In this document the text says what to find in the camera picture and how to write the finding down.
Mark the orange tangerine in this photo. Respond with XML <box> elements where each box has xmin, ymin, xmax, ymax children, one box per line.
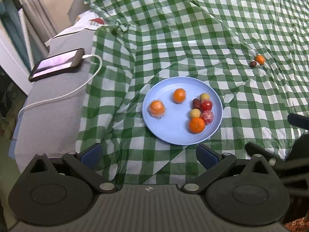
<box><xmin>188</xmin><ymin>117</ymin><xmax>206</xmax><ymax>134</ymax></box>
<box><xmin>255</xmin><ymin>55</ymin><xmax>265</xmax><ymax>65</ymax></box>

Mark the red fruit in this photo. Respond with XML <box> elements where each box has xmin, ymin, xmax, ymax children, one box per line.
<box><xmin>201</xmin><ymin>100</ymin><xmax>213</xmax><ymax>111</ymax></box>
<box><xmin>201</xmin><ymin>110</ymin><xmax>214</xmax><ymax>125</ymax></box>

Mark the small yellow fruit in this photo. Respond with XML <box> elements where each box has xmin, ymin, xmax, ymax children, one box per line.
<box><xmin>190</xmin><ymin>108</ymin><xmax>202</xmax><ymax>118</ymax></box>
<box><xmin>199</xmin><ymin>93</ymin><xmax>210</xmax><ymax>102</ymax></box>

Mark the dark red date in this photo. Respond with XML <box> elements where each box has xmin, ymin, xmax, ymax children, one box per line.
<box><xmin>249</xmin><ymin>61</ymin><xmax>257</xmax><ymax>67</ymax></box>
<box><xmin>192</xmin><ymin>98</ymin><xmax>201</xmax><ymax>110</ymax></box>

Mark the orange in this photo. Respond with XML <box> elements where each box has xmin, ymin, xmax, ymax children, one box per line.
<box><xmin>173</xmin><ymin>88</ymin><xmax>186</xmax><ymax>104</ymax></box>
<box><xmin>148</xmin><ymin>99</ymin><xmax>166</xmax><ymax>118</ymax></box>

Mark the light blue round plate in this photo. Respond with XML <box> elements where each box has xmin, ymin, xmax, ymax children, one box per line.
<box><xmin>142</xmin><ymin>77</ymin><xmax>223</xmax><ymax>146</ymax></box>

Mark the grey sofa armrest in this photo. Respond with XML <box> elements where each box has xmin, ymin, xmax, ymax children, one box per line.
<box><xmin>8</xmin><ymin>28</ymin><xmax>98</xmax><ymax>175</ymax></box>

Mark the green white checkered cloth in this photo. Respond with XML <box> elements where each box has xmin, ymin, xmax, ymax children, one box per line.
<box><xmin>76</xmin><ymin>0</ymin><xmax>308</xmax><ymax>185</ymax></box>

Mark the black smartphone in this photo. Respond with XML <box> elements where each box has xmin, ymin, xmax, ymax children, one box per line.
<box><xmin>28</xmin><ymin>48</ymin><xmax>85</xmax><ymax>82</ymax></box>

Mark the white printed pillow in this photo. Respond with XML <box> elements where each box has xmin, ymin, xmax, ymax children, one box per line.
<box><xmin>45</xmin><ymin>10</ymin><xmax>105</xmax><ymax>47</ymax></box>

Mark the grey curtain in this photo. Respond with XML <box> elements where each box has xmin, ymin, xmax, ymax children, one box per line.
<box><xmin>19</xmin><ymin>0</ymin><xmax>58</xmax><ymax>55</ymax></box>

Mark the black white pole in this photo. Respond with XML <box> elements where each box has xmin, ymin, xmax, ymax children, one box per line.
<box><xmin>13</xmin><ymin>0</ymin><xmax>35</xmax><ymax>71</ymax></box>

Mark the white charging cable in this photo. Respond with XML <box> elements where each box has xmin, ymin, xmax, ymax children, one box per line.
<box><xmin>17</xmin><ymin>54</ymin><xmax>104</xmax><ymax>122</ymax></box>

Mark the white window frame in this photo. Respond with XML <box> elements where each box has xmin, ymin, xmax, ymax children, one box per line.
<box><xmin>0</xmin><ymin>24</ymin><xmax>33</xmax><ymax>95</ymax></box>

